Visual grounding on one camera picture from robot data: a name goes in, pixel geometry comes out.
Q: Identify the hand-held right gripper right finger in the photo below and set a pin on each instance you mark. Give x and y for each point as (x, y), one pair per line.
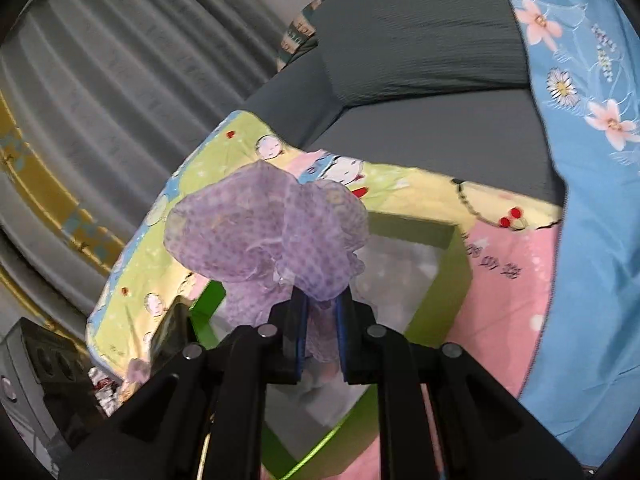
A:
(341, 332)

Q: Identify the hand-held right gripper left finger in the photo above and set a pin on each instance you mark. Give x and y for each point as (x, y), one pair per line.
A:
(299, 332)

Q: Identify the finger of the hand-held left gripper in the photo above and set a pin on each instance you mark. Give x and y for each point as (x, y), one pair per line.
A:
(172, 327)

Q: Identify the purple dotted mesh cloth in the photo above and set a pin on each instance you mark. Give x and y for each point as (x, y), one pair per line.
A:
(250, 220)

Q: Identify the green storage box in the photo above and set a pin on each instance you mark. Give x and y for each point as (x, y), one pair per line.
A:
(457, 280)

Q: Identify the red white patterned cloth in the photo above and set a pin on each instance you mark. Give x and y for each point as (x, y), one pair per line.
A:
(105, 390)

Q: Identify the cartoon printed blanket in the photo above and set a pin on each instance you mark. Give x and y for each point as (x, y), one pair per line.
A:
(145, 250)

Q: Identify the grey curtain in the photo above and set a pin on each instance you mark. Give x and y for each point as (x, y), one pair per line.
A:
(125, 85)

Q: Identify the blue floral blanket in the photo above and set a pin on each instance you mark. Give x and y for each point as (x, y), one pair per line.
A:
(590, 260)

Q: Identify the patterned cushion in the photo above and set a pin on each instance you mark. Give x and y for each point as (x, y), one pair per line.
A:
(295, 35)

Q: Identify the grey sofa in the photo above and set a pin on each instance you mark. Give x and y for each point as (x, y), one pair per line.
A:
(410, 35)

